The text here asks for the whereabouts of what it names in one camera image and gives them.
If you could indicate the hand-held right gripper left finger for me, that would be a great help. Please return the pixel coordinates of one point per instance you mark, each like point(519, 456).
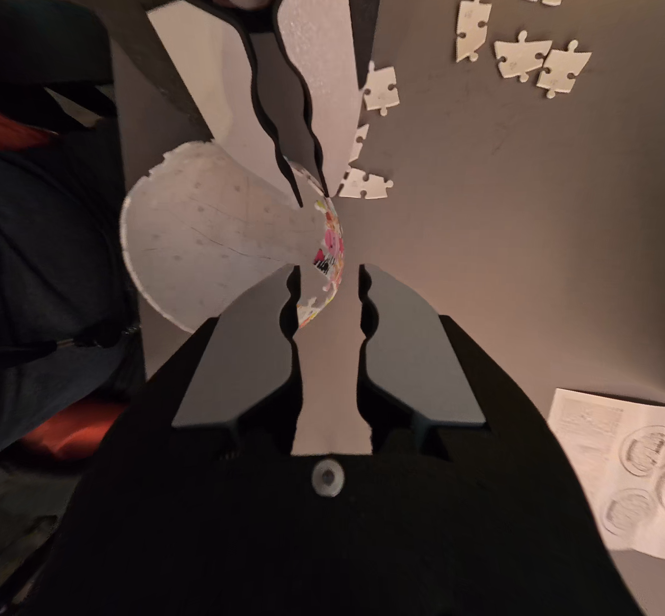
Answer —
point(244, 366)

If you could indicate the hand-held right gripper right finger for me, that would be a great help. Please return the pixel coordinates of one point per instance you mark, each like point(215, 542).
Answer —
point(415, 366)

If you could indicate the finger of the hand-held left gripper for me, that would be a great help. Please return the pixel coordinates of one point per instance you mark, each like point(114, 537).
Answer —
point(208, 70)
point(327, 54)

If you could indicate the white puzzle pieces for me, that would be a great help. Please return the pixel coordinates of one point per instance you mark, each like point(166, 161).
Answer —
point(382, 91)

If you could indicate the colourful cartoon puzzle ball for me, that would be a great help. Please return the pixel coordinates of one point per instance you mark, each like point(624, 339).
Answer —
point(208, 242)

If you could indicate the orange jacket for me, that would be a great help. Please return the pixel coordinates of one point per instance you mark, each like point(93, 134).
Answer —
point(67, 429)

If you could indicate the white instruction sheet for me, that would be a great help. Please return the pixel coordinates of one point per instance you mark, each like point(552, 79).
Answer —
point(597, 444)

